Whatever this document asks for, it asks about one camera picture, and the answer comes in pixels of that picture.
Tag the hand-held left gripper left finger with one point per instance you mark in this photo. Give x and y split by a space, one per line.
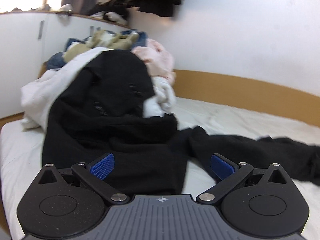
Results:
101 166

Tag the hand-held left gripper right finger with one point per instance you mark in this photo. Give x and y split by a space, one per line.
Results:
222 167

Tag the white and black clothes heap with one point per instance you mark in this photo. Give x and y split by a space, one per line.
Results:
112 16

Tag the black suit jacket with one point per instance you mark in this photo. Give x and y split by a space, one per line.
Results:
107 90

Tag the white crumpled garment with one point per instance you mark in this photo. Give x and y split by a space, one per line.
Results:
161 97

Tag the white shirt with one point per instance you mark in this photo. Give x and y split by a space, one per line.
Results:
42 95

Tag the beige garment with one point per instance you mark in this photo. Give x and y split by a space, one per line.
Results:
110 40

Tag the white cabinet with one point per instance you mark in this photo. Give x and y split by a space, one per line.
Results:
22 55

